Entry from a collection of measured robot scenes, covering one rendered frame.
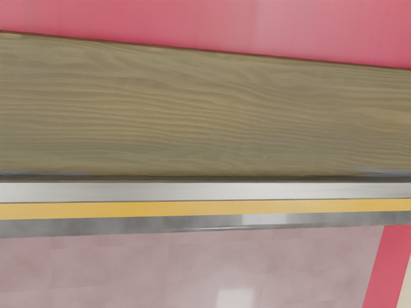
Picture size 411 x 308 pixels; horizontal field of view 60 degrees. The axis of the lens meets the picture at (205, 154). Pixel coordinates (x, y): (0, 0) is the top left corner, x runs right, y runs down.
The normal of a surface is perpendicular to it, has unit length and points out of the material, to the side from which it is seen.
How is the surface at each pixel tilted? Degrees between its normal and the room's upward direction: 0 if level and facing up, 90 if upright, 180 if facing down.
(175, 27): 0
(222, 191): 11
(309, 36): 0
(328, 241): 0
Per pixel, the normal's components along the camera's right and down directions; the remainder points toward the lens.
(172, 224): 0.24, 0.12
